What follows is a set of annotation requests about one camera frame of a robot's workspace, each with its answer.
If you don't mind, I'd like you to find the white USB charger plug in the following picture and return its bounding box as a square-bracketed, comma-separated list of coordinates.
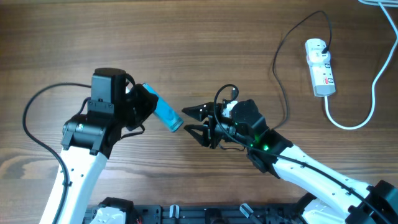
[306, 48, 331, 66]

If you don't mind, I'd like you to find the white power strip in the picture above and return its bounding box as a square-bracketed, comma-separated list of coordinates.
[305, 39, 336, 97]

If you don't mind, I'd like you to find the black right camera cable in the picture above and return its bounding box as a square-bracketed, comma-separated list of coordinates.
[213, 83, 392, 224]

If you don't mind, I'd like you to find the black camera cable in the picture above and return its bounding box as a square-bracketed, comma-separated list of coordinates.
[213, 83, 392, 224]
[22, 82, 93, 224]

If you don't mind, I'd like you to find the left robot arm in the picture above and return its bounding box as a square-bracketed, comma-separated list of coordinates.
[40, 68, 158, 223]

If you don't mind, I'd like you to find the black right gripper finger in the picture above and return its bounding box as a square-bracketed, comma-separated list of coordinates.
[184, 124, 210, 147]
[182, 103, 214, 121]

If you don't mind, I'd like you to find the black left camera cable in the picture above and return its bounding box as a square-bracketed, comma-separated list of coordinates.
[22, 82, 93, 224]

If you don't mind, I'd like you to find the white power strip cord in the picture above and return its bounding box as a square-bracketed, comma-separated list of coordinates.
[324, 0, 398, 131]

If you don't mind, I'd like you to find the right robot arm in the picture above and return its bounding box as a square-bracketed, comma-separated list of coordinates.
[182, 100, 397, 223]

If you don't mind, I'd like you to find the black USB charging cable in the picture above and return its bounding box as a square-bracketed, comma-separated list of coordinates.
[231, 10, 333, 130]

